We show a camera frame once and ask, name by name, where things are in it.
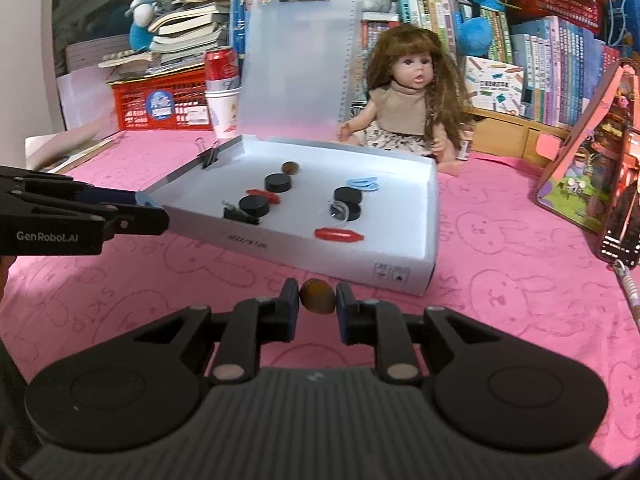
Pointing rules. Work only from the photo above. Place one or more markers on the blue bag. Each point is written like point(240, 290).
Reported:
point(622, 15)

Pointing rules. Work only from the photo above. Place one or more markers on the pile of papers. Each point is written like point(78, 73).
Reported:
point(70, 152)

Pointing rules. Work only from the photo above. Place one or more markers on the colourful picture book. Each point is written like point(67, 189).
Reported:
point(580, 170)

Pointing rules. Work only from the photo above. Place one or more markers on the small bottle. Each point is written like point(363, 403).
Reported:
point(465, 147)

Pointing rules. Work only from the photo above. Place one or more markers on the smartphone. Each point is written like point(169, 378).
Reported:
point(625, 195)

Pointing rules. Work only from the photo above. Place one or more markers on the large black binder clip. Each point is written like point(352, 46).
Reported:
point(245, 217)

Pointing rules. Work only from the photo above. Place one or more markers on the brown stone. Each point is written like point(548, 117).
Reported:
point(290, 167)
point(316, 297)

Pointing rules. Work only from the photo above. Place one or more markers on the stack of worn books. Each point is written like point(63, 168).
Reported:
point(190, 25)

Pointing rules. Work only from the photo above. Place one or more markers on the row of shelved books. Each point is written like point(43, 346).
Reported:
point(550, 70)

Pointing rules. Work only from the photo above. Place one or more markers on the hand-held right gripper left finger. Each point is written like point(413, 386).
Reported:
point(291, 310)

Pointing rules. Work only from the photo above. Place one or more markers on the white cardboard box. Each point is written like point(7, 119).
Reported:
point(320, 170)

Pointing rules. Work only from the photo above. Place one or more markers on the pink rabbit print towel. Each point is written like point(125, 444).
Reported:
point(500, 270)

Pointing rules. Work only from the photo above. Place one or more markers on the white printed carton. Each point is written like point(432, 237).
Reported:
point(495, 85)

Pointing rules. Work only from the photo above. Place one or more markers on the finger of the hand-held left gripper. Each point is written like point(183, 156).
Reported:
point(105, 196)
point(142, 220)

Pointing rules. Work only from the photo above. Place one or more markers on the translucent clipboard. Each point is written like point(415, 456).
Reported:
point(290, 70)

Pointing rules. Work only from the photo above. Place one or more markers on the white paper cup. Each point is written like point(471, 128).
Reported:
point(222, 112)

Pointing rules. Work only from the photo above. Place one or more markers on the red hair clip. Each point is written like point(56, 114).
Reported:
point(262, 192)

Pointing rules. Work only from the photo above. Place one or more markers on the white paper sheet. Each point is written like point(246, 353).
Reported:
point(85, 105)

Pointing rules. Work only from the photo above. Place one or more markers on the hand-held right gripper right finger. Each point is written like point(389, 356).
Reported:
point(346, 315)

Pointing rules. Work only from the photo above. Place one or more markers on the small black binder clip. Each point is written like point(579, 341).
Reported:
point(210, 157)

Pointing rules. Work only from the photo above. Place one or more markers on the orange-red hair clip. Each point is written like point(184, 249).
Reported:
point(337, 235)

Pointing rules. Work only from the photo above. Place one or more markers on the dark framed screen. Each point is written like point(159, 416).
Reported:
point(100, 10)

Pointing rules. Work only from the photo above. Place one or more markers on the wooden shelf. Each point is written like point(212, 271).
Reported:
point(510, 140)

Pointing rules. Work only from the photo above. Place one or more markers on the blue hair clip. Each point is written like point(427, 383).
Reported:
point(370, 183)
point(149, 202)

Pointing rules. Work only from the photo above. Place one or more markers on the red drink can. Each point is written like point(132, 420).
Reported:
point(222, 67)

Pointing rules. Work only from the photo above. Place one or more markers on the black round jar lid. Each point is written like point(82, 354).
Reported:
point(348, 194)

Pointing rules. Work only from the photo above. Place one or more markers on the brown-haired doll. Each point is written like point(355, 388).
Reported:
point(407, 110)

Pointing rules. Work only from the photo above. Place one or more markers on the red plastic basket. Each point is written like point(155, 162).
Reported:
point(555, 0)
point(135, 105)

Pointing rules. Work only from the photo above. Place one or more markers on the grey grid board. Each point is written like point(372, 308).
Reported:
point(95, 57)

